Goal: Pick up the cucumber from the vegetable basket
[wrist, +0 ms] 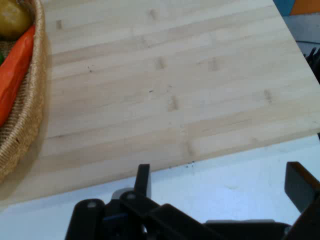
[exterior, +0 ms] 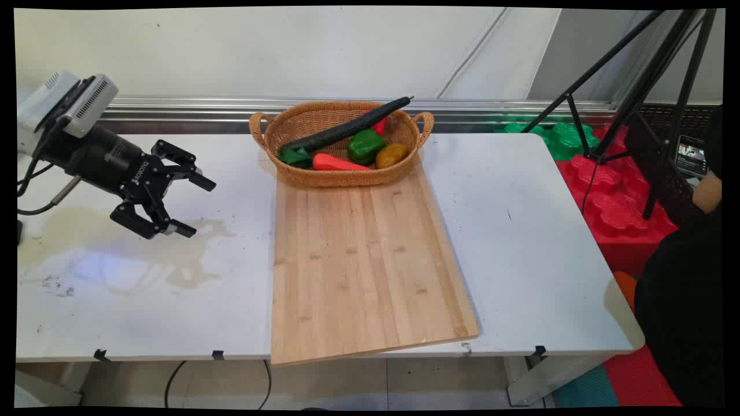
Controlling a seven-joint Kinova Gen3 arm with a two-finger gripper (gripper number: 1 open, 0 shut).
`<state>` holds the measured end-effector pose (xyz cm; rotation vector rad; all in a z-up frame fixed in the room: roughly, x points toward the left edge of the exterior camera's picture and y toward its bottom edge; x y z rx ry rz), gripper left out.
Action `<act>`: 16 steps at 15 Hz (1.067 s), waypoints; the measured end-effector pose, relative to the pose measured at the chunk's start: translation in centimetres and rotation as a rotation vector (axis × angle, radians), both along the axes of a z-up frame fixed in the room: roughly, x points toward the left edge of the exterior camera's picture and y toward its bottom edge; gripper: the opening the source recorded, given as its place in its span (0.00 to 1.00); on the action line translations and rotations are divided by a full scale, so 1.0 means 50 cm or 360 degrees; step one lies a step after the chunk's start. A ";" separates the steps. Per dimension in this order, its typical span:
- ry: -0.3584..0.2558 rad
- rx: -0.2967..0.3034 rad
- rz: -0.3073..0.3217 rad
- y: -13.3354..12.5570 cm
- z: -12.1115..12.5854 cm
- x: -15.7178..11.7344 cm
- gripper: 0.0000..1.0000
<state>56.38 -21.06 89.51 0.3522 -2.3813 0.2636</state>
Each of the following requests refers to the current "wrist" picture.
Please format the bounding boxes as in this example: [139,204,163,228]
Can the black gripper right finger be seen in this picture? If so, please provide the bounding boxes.
[284,161,320,240]

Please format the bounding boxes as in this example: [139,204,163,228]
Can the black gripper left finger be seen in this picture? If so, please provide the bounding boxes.
[65,163,221,240]

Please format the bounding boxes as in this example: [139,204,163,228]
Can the bamboo cutting board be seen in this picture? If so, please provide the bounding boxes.
[0,0,320,208]

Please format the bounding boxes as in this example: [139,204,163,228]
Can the woven wicker basket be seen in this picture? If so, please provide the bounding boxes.
[0,0,48,185]

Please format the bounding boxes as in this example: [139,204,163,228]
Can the orange toy carrot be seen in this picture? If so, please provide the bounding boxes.
[0,24,36,127]

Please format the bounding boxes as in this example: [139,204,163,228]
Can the red floor mat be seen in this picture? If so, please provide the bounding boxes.
[290,0,320,16]

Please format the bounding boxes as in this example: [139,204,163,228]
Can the teal floor mat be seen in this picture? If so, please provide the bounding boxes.
[272,0,294,16]

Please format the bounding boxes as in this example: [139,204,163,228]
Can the yellow toy potato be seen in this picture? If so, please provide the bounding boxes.
[0,0,32,40]

